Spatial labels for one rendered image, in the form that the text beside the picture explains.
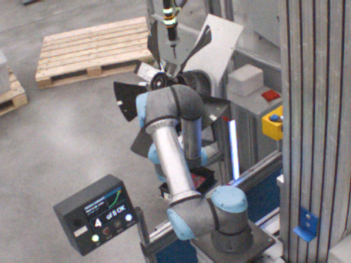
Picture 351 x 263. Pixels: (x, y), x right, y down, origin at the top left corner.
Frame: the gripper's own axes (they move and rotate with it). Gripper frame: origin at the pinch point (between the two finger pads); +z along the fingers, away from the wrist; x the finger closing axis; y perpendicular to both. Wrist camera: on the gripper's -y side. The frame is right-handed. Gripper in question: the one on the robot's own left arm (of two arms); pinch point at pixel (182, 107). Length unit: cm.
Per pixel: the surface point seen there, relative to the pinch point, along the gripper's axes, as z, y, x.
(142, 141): -2.8, 23.4, 16.4
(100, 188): -62, 14, -8
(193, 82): 22.9, 0.7, 1.0
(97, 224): -72, 14, 1
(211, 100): 5.9, -11.7, 0.9
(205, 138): 4.9, -4.7, 21.6
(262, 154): 79, -14, 92
